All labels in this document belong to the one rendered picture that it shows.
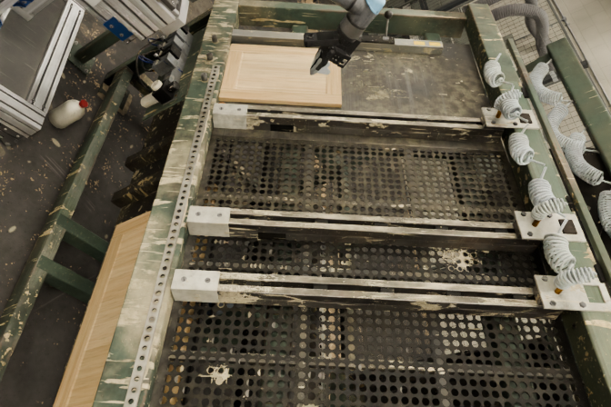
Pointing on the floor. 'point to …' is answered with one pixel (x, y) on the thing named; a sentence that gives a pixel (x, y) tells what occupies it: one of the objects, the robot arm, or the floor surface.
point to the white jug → (67, 113)
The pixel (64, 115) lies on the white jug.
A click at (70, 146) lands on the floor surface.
